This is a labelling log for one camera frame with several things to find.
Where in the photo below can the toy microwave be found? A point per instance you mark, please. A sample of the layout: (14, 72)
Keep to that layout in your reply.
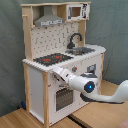
(77, 11)

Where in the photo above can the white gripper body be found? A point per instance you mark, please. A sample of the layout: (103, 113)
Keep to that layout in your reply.
(63, 74)

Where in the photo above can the black stovetop red burners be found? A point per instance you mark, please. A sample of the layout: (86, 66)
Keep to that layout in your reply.
(52, 59)

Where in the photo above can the right red stove knob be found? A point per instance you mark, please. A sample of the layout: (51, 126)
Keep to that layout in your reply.
(74, 69)

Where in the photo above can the wooden toy kitchen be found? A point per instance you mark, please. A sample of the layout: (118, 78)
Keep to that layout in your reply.
(45, 40)

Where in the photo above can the white oven door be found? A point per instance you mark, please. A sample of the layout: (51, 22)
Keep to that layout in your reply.
(62, 102)

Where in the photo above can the white cupboard door dispenser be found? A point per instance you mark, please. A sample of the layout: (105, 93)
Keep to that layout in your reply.
(93, 68)

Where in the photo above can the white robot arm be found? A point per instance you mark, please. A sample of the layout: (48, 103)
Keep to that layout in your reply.
(119, 97)

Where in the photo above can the grey range hood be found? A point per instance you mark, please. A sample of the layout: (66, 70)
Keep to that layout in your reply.
(48, 18)

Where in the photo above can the grey toy sink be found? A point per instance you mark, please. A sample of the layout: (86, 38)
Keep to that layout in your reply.
(79, 51)

